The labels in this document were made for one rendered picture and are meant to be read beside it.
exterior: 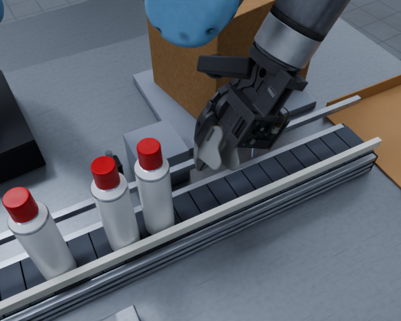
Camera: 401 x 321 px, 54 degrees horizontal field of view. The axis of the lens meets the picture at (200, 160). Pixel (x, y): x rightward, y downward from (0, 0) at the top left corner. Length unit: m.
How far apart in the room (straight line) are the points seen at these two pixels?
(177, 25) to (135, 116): 0.60
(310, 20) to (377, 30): 2.62
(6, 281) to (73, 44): 0.74
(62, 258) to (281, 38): 0.43
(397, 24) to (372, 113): 2.23
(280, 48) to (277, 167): 0.35
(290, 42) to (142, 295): 0.46
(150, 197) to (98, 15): 0.87
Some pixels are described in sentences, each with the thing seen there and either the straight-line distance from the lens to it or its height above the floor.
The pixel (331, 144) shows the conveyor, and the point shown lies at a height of 0.88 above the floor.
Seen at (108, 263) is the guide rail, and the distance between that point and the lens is 0.65.
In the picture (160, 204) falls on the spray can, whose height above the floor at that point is 0.98.
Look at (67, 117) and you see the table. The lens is 1.00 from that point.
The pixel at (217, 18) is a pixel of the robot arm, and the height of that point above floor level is 1.30.
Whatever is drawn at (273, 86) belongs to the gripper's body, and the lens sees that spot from 0.50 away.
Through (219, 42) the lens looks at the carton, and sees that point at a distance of 0.73.
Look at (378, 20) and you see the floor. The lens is 3.23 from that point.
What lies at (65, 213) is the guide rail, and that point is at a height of 0.96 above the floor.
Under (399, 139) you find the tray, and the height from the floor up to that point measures 0.83.
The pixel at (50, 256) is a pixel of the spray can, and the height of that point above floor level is 0.97.
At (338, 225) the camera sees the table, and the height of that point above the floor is 0.83.
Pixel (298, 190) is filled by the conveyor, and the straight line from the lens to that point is 0.76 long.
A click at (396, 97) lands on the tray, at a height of 0.83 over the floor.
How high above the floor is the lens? 1.48
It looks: 49 degrees down
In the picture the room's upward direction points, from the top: straight up
